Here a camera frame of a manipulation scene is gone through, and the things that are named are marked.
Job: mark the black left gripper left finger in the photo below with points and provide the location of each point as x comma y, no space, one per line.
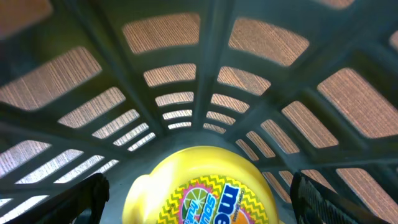
82,203

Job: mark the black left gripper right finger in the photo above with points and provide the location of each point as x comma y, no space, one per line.
313,203

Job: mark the yellow mentos gum bottle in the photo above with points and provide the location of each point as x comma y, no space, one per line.
201,185

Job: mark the grey plastic shopping basket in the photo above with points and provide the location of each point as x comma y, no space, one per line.
115,87

